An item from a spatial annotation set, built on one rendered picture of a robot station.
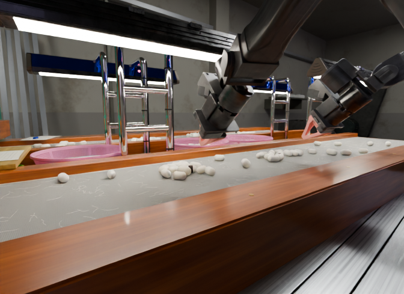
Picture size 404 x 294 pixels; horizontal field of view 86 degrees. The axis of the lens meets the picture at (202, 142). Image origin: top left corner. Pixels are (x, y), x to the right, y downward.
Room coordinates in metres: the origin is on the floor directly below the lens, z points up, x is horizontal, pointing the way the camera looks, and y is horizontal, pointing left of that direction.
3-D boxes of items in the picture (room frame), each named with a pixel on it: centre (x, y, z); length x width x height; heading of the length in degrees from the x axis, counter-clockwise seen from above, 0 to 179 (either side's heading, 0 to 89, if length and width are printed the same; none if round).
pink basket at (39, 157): (0.69, 0.38, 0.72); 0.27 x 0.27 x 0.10
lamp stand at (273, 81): (1.48, -0.46, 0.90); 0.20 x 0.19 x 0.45; 123
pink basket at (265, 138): (1.08, -0.22, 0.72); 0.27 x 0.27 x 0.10
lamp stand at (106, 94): (0.95, 0.35, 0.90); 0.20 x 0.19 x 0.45; 123
